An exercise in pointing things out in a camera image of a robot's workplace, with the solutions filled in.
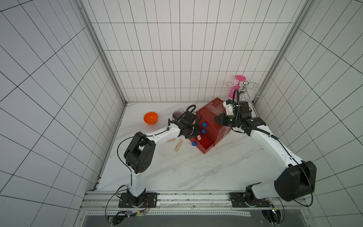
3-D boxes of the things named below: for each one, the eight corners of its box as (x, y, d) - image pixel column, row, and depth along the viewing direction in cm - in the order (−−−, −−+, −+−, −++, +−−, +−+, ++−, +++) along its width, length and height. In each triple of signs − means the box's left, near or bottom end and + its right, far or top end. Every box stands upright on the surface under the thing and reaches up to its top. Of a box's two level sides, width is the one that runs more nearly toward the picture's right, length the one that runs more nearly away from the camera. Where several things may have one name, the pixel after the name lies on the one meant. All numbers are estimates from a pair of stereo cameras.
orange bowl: (144, 125, 105) (142, 121, 102) (146, 114, 111) (145, 111, 108) (157, 125, 105) (156, 121, 102) (158, 114, 111) (157, 111, 108)
